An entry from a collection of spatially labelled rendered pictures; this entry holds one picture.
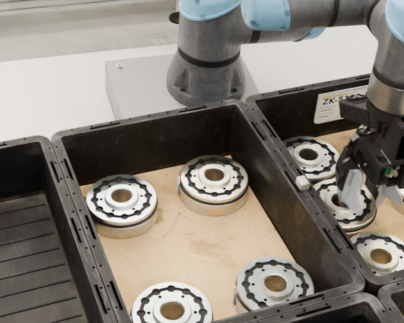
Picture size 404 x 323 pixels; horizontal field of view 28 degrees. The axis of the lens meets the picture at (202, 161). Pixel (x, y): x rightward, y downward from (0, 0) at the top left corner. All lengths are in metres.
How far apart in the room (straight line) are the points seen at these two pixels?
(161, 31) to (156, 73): 1.58
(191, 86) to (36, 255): 0.49
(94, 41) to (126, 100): 1.59
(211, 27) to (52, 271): 0.53
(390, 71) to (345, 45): 0.84
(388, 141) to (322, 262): 0.18
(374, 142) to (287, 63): 0.68
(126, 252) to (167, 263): 0.06
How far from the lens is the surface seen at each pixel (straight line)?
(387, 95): 1.02
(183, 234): 1.15
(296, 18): 1.02
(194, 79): 1.46
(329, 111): 1.32
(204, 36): 1.41
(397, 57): 0.99
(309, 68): 1.74
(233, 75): 1.49
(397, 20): 0.97
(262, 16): 1.00
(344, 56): 1.80
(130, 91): 1.52
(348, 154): 1.12
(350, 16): 1.04
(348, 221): 1.16
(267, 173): 1.16
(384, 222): 1.22
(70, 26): 3.18
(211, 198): 1.16
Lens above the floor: 1.66
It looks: 41 degrees down
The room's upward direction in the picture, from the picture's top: 4 degrees clockwise
